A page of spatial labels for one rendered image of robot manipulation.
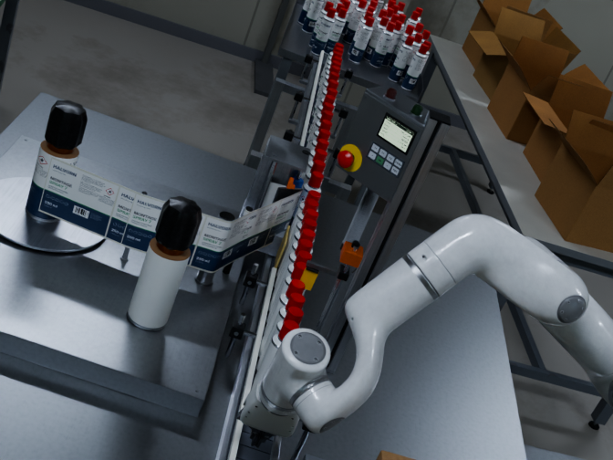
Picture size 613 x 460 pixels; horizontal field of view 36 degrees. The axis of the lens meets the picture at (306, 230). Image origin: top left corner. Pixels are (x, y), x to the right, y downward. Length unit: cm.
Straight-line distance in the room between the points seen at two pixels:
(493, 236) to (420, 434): 74
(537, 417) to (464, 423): 178
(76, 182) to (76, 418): 58
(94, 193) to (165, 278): 32
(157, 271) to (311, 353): 54
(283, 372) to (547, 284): 45
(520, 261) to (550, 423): 251
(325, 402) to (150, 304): 60
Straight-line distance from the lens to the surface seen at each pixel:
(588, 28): 664
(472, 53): 526
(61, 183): 222
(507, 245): 159
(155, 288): 200
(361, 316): 155
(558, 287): 159
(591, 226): 361
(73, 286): 213
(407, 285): 155
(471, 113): 445
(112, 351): 198
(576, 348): 177
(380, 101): 198
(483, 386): 245
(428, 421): 224
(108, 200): 219
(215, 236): 218
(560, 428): 408
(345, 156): 201
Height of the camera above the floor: 211
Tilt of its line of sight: 28 degrees down
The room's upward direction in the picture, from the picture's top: 22 degrees clockwise
